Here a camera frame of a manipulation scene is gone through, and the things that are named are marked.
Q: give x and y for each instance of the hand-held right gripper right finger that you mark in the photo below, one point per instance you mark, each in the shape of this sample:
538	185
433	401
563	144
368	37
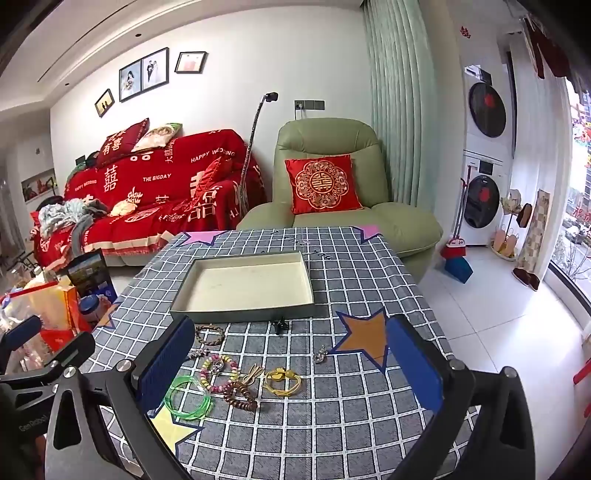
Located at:
413	364

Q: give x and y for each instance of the pile of grey clothes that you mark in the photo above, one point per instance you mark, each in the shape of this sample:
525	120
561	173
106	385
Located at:
69	214

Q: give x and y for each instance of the silver rhinestone hair clip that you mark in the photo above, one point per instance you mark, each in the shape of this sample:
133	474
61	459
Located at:
198	354

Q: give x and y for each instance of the black framed portrait photo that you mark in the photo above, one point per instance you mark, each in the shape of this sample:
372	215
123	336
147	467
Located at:
130	81

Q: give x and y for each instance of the slipper rack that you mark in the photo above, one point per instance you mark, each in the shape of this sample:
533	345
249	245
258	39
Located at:
505	240

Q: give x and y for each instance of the black framed wedding photo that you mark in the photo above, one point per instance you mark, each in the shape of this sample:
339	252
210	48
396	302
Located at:
155	69

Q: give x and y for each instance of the clear plastic bag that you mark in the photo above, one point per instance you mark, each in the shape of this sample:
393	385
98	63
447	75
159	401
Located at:
18	302

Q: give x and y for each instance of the shallow grey-green cardboard box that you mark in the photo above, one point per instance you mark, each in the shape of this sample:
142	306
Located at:
244	286

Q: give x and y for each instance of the small silver charm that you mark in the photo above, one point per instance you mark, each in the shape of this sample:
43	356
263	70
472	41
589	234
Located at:
320	356

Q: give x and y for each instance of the landscape wall picture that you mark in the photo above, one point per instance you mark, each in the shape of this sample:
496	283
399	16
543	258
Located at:
39	184

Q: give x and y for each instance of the white washing machine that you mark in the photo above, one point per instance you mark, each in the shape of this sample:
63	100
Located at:
482	203

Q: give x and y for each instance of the gooseneck floor stand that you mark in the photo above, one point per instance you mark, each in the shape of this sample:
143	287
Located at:
251	138

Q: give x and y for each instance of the green translucent bangle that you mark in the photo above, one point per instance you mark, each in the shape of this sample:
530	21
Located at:
173	399

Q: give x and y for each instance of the grey checked tablecloth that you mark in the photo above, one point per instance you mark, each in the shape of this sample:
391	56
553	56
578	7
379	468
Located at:
323	415

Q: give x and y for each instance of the red broom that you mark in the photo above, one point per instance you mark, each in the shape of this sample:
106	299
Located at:
455	249

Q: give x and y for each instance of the white tumble dryer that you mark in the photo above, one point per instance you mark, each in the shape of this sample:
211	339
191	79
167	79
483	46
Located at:
487	110

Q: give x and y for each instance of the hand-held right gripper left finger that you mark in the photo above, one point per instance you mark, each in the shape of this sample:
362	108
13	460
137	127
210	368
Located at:
168	364

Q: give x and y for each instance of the pale green curtain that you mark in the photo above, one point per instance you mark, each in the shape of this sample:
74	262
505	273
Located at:
399	101

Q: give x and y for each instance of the red printed sofa throw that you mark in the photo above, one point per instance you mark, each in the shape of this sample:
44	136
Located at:
152	184

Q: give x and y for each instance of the black framed pink picture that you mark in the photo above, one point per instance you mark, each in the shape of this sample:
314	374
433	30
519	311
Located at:
190	62

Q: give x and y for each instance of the red embroidered cushion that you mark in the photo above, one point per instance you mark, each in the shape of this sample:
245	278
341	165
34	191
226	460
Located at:
323	184

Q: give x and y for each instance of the dark printed box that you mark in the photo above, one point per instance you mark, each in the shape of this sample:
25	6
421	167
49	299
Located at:
90	272

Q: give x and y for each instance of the orange paper bag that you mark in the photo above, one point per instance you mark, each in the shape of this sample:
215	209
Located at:
64	309

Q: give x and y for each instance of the small black picture frame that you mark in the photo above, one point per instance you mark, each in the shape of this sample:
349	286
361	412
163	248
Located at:
104	103

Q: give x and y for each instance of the large red pillow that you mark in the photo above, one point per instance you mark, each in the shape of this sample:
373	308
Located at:
121	144

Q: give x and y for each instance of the photo printed pillow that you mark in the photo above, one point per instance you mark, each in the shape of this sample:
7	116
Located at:
157	136

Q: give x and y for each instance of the green armchair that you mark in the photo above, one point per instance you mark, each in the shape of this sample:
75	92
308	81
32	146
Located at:
323	138

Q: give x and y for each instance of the hanging red clothes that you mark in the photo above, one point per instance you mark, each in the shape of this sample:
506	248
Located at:
549	50

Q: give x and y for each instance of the white crumpled cloth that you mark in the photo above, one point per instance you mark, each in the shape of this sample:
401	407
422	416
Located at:
124	208

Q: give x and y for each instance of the blue lidded jar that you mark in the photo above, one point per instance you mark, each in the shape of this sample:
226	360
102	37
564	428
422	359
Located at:
91	309

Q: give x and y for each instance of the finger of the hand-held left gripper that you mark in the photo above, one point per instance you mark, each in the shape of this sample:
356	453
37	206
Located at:
74	348
22	330

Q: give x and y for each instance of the checkered hanging cloth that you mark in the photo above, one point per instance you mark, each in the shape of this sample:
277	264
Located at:
533	240

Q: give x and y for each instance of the blue dustpan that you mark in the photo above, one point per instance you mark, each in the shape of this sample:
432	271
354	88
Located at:
459	270

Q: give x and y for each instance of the small red pillow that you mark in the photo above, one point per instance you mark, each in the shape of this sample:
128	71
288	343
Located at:
210	177

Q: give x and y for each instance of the black hair clip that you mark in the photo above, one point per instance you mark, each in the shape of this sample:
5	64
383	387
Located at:
279	326

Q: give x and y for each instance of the grey wall socket panel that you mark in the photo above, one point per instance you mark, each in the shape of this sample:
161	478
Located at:
309	105

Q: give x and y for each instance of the red wall decal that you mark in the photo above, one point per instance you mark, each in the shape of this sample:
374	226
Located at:
465	31

